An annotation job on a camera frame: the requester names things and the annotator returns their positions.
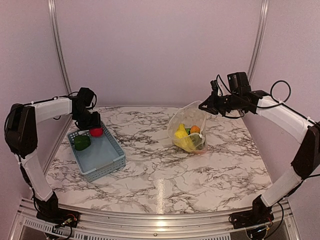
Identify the red toy apple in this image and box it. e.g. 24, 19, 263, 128
89, 127, 104, 138

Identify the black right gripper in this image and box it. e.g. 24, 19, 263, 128
198, 90, 241, 116

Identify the yellow toy banana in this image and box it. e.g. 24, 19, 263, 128
174, 136, 196, 153

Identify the aluminium frame post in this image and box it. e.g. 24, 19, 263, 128
48, 0, 72, 94
247, 0, 270, 84

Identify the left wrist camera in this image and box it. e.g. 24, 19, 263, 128
71, 87, 97, 120

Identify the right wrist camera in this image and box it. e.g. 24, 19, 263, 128
209, 71, 252, 95

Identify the front aluminium frame rail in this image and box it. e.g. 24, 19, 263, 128
9, 197, 301, 240

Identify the left aluminium frame post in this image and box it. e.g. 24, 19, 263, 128
48, 0, 72, 94

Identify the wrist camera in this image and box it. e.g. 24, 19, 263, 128
209, 71, 252, 95
71, 87, 97, 120

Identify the yellow toy pear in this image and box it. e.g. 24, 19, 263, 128
174, 123, 189, 139

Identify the green orange toy mango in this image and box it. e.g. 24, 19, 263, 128
189, 125, 206, 151

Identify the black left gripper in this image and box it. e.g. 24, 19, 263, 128
73, 108, 101, 131

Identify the clear zip top bag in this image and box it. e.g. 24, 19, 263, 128
167, 100, 207, 154

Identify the right aluminium frame post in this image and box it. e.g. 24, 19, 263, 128
247, 0, 270, 84

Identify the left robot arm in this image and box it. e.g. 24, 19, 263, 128
3, 93, 101, 224

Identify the dark green toy pepper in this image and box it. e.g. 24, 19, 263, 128
73, 135, 91, 151

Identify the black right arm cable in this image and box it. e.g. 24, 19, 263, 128
254, 79, 320, 178

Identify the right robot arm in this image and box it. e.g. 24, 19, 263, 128
198, 90, 320, 229

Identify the light blue plastic basket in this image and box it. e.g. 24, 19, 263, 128
67, 122, 126, 182

